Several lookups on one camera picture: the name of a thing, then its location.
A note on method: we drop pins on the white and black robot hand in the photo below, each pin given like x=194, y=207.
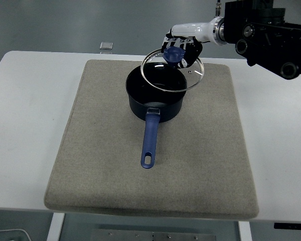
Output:
x=190, y=30

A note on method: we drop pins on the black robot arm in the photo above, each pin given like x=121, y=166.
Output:
x=263, y=35

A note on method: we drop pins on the black control panel under table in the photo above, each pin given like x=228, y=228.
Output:
x=292, y=226

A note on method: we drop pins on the white table leg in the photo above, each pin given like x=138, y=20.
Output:
x=55, y=227
x=245, y=231

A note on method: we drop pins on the grey-brown fabric mat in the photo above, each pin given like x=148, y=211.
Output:
x=150, y=143

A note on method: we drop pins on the grey metal plate with screws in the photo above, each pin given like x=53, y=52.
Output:
x=153, y=235

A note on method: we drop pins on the glass pot lid blue knob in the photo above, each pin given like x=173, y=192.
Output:
x=174, y=72

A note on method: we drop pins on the small silver floor plate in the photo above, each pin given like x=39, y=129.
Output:
x=107, y=45

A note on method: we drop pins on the white rounded object on floor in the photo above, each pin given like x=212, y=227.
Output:
x=8, y=235

